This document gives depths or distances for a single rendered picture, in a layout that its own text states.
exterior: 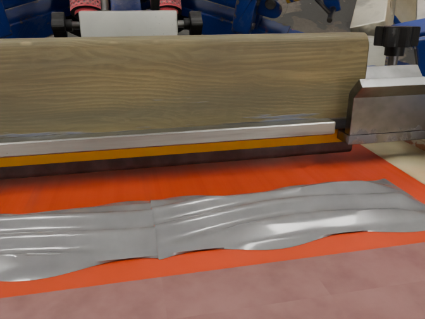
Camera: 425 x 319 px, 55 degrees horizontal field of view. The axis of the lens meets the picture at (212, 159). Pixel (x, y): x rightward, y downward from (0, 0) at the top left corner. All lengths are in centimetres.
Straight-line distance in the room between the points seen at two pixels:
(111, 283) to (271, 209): 11
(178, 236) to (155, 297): 5
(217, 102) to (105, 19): 29
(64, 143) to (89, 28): 29
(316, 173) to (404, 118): 8
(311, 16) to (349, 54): 263
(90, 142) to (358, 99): 20
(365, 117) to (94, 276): 23
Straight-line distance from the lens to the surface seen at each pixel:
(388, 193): 29
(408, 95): 35
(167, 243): 23
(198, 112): 30
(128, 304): 20
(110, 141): 29
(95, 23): 56
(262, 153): 34
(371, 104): 34
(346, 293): 21
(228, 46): 30
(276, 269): 21
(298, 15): 294
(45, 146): 30
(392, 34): 48
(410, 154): 40
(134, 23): 56
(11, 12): 104
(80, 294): 21
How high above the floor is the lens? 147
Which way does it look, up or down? 51 degrees down
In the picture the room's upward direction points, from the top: 10 degrees clockwise
